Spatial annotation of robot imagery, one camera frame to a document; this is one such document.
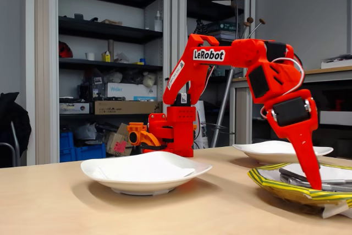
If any white square porcelain plate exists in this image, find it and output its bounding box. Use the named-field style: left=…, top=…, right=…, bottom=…
left=80, top=151, right=213, bottom=196
left=232, top=140, right=334, bottom=166

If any long white box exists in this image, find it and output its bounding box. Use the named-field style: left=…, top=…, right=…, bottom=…
left=319, top=110, right=352, bottom=126

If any yellow green striped plate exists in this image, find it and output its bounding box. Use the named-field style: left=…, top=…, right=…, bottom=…
left=247, top=162, right=352, bottom=219

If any grey sideboard wooden top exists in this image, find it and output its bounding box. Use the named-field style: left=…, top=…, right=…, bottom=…
left=230, top=65, right=352, bottom=150

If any flat white box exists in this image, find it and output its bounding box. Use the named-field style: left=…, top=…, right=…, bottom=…
left=321, top=54, right=352, bottom=69

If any grey coat stand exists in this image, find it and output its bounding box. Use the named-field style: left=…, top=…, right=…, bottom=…
left=210, top=0, right=267, bottom=148

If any stack of books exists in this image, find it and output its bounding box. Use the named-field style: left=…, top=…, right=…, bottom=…
left=205, top=21, right=238, bottom=42

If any orange printed part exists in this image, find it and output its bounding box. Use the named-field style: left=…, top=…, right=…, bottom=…
left=126, top=122, right=163, bottom=150

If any white plastic bottle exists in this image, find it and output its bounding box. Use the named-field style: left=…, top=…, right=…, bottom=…
left=153, top=10, right=163, bottom=32

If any white Weller box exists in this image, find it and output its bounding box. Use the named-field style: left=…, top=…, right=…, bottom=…
left=107, top=82, right=158, bottom=101

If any long brown cardboard box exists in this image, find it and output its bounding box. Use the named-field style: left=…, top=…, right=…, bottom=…
left=94, top=100, right=163, bottom=115

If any cardboard box pink label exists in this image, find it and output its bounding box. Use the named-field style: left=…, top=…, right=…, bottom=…
left=106, top=123, right=134, bottom=156

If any blue plastic crate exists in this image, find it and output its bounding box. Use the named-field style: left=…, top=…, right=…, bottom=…
left=59, top=143, right=107, bottom=163
left=59, top=132, right=75, bottom=150

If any flat grey printed box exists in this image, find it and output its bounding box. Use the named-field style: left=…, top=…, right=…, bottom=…
left=59, top=102, right=90, bottom=114

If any red black helmet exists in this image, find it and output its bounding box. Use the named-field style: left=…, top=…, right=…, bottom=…
left=58, top=41, right=74, bottom=58

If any black jacket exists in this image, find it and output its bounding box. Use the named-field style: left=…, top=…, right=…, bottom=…
left=0, top=91, right=32, bottom=159

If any grey metal chair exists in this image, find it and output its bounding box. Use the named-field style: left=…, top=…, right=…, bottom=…
left=0, top=121, right=20, bottom=167

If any white servo cable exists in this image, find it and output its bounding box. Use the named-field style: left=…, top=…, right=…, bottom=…
left=260, top=57, right=305, bottom=119

